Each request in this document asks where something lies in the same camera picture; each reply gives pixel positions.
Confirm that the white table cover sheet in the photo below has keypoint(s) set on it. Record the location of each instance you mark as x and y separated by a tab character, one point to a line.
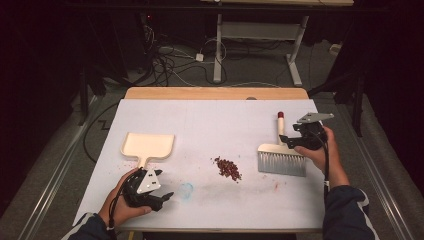
206	123

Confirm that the white box on floor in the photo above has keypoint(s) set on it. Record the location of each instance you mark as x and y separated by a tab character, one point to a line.
335	48

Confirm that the cream plastic dustpan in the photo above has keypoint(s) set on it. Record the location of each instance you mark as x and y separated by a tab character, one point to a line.
148	146

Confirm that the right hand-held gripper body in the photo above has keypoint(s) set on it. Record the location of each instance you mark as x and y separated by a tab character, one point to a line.
311	135

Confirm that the wooden table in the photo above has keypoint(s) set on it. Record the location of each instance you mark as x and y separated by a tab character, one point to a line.
216	93

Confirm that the person's right hand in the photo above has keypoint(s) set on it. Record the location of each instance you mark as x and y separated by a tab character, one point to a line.
328	156

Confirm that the metal floor rail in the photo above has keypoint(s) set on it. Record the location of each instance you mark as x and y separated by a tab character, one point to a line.
376	180
53	176

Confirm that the red beans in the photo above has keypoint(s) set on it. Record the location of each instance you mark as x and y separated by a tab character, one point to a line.
228	168

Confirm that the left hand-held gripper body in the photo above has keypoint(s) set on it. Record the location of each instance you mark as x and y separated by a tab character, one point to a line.
148	183

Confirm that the black floor stand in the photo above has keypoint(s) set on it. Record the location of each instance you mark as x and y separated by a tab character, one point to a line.
88	93
356	100

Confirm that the person's left hand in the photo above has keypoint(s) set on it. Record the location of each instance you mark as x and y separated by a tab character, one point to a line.
116	210

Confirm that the white power adapter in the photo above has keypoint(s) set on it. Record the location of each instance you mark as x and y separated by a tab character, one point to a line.
199	57

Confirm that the grey table grommet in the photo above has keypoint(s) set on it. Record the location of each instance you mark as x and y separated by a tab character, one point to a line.
251	98

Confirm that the white desk with metal legs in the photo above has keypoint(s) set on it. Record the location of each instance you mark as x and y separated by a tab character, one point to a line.
260	30

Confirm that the cream hand brush grey bristles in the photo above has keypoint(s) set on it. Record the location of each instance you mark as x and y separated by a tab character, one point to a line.
281	160

